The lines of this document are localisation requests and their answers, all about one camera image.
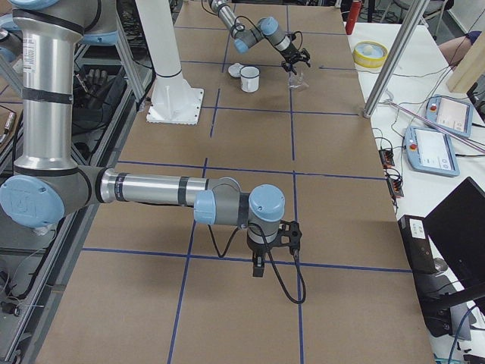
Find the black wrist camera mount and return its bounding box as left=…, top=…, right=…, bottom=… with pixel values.
left=271, top=220, right=302, bottom=257

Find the orange black adapter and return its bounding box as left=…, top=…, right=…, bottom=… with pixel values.
left=378, top=148, right=395, bottom=168
left=386, top=176, right=404, bottom=199

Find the orange black adapter far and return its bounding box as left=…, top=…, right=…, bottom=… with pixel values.
left=378, top=148, right=395, bottom=168

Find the white camera pedestal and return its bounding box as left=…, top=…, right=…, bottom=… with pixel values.
left=136, top=0, right=204, bottom=125

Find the teach pendant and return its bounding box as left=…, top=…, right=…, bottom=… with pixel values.
left=425, top=95, right=473, bottom=138
left=404, top=126, right=460, bottom=177

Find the aluminium frame post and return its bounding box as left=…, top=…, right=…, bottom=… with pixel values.
left=363, top=0, right=430, bottom=118

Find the red cylinder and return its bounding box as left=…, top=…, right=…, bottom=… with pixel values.
left=346, top=0, right=362, bottom=35

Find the near teach pendant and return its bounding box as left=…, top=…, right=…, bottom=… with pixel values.
left=404, top=126, right=460, bottom=177

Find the black desktop computer box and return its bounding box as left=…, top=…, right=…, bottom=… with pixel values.
left=399, top=215, right=474, bottom=340

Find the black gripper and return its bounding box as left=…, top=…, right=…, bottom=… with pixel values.
left=250, top=242, right=268, bottom=278
left=280, top=44, right=311, bottom=73

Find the yellow rimmed bowl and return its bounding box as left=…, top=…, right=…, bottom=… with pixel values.
left=352, top=41, right=388, bottom=69

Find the black monitor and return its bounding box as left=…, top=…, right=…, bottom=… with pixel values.
left=424, top=177, right=484, bottom=287

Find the white enamel mug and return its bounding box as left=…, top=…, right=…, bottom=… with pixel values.
left=239, top=66, right=260, bottom=93

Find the white enamel cup lid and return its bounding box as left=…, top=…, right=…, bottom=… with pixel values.
left=227, top=63, right=244, bottom=78

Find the far teach pendant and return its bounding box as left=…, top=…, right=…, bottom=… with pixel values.
left=425, top=95, right=473, bottom=138

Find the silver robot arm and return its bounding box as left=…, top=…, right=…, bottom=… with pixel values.
left=207, top=1, right=311, bottom=74
left=1, top=1, right=285, bottom=277

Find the orange black adapter near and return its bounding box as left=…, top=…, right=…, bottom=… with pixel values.
left=386, top=176, right=404, bottom=199

